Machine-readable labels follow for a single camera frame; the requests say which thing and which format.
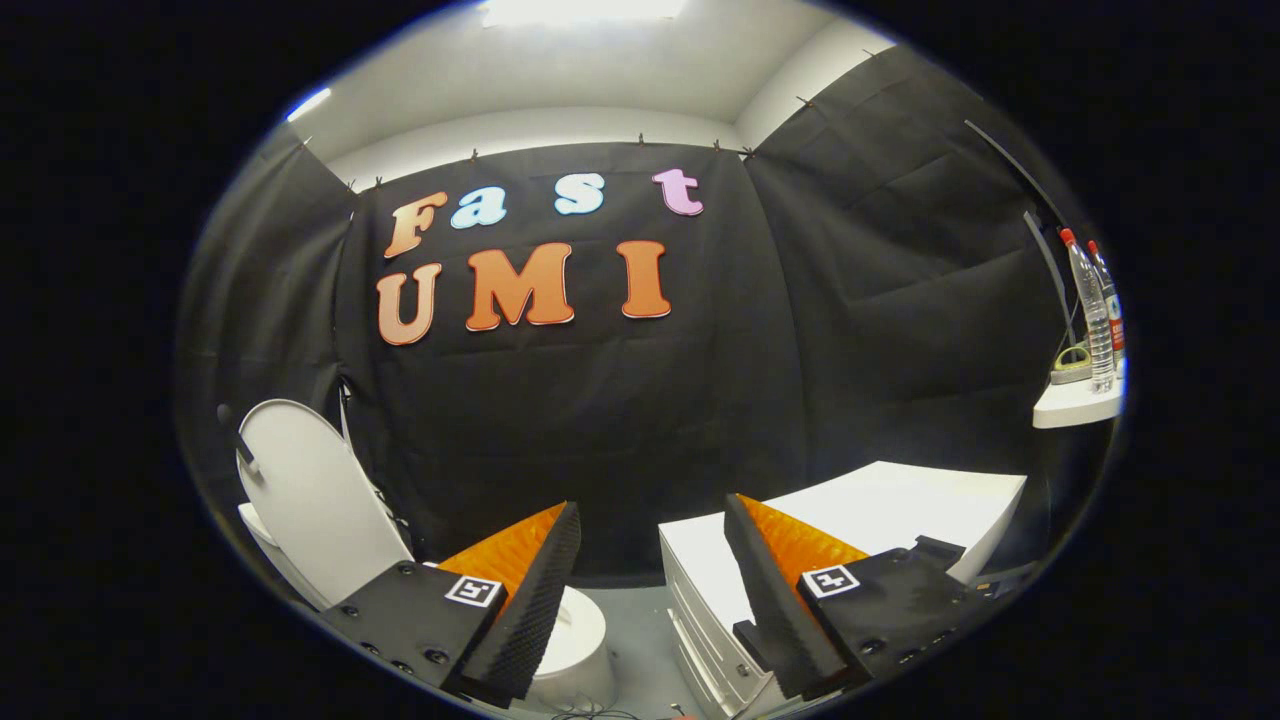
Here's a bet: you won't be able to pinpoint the white drawer cabinet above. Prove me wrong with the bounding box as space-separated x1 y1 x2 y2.
657 459 1030 720

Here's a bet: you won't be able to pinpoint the white toilet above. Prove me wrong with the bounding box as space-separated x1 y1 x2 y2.
237 502 619 713

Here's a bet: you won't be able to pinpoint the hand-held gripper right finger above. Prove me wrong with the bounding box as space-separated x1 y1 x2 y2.
721 492 977 702

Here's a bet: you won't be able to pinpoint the black floor cables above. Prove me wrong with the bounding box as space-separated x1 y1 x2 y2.
548 699 643 720

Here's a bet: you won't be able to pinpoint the black backdrop cloth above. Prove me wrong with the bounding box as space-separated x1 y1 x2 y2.
175 45 1076 591

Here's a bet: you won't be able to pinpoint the white shelf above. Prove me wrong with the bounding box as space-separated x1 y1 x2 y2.
1031 372 1127 430

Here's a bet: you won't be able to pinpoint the large ceiling light panel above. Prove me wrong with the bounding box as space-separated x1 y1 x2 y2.
479 0 692 29

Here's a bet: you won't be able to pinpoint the clear plastic water bottle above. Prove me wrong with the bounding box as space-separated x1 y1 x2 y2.
1088 239 1129 363
1059 227 1117 395

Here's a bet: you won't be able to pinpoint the green tape roll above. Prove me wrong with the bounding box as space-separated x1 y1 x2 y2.
1049 344 1094 387

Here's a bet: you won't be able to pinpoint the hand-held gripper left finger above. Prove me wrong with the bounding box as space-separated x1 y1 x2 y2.
319 499 584 707

